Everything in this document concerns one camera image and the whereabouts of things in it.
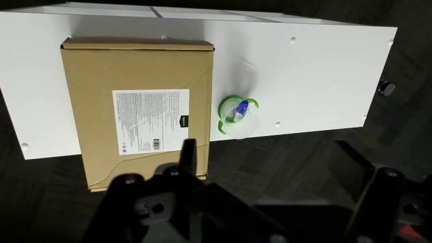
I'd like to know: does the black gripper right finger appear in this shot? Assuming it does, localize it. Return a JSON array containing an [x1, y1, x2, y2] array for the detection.
[[345, 165, 407, 243]]

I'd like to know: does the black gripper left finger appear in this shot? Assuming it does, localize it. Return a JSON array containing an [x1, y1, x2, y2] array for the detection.
[[85, 137, 289, 243]]

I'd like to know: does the brown cardboard box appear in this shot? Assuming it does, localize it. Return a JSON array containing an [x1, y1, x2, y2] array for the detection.
[[60, 36, 216, 194]]

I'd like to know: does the blue capped marker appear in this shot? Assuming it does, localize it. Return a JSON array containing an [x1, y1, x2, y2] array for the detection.
[[226, 98, 252, 124]]

